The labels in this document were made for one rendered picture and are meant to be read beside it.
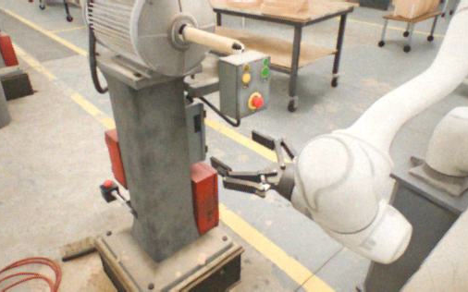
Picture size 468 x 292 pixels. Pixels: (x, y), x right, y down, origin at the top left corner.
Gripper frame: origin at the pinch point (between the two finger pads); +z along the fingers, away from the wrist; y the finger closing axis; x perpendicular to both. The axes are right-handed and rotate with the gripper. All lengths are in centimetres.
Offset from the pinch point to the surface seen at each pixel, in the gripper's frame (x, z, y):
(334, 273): -112, 0, 51
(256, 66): 1.8, 25.9, 33.3
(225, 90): -4.6, 32.3, 23.7
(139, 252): -70, 51, -21
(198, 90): -2.1, 36.0, 15.4
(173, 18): 25.4, 26.6, 6.3
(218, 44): 21.7, 10.1, 7.0
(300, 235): -113, 29, 59
